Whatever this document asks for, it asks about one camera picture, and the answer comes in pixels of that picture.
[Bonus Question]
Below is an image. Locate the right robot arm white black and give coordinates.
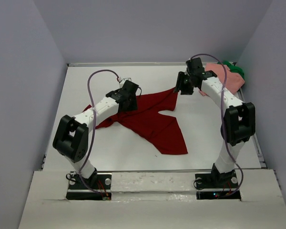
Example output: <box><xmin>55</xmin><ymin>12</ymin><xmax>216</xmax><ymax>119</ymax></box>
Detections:
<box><xmin>174</xmin><ymin>54</ymin><xmax>255</xmax><ymax>190</ymax></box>

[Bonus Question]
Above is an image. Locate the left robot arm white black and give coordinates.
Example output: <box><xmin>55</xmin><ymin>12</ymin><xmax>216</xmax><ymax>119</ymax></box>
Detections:
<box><xmin>52</xmin><ymin>79</ymin><xmax>140</xmax><ymax>189</ymax></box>

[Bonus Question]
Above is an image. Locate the pink t shirt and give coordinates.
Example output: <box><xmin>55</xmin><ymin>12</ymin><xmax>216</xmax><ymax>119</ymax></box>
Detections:
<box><xmin>199</xmin><ymin>62</ymin><xmax>245</xmax><ymax>97</ymax></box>

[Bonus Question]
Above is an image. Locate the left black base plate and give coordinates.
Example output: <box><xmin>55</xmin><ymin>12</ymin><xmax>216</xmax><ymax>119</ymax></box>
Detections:
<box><xmin>65</xmin><ymin>172</ymin><xmax>112</xmax><ymax>201</ymax></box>

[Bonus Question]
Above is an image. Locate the dark red t shirt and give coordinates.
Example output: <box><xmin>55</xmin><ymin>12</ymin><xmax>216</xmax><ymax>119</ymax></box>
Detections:
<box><xmin>96</xmin><ymin>88</ymin><xmax>188</xmax><ymax>155</ymax></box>

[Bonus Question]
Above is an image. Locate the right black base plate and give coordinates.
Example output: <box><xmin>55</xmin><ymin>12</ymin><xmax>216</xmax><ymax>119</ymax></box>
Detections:
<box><xmin>193</xmin><ymin>171</ymin><xmax>241</xmax><ymax>200</ymax></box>

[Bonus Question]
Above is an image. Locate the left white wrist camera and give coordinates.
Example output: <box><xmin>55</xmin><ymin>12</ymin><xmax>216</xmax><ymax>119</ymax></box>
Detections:
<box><xmin>117</xmin><ymin>77</ymin><xmax>132</xmax><ymax>88</ymax></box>

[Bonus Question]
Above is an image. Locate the green t shirt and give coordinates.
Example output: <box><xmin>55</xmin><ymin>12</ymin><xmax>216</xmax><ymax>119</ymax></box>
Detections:
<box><xmin>217</xmin><ymin>60</ymin><xmax>245</xmax><ymax>79</ymax></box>

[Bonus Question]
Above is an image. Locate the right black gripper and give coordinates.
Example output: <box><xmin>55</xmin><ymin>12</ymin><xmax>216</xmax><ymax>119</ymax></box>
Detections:
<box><xmin>173</xmin><ymin>72</ymin><xmax>194</xmax><ymax>95</ymax></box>

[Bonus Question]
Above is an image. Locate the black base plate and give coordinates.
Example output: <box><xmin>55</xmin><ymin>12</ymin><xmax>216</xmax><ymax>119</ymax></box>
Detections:
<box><xmin>193</xmin><ymin>171</ymin><xmax>241</xmax><ymax>200</ymax></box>
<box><xmin>65</xmin><ymin>172</ymin><xmax>112</xmax><ymax>201</ymax></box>

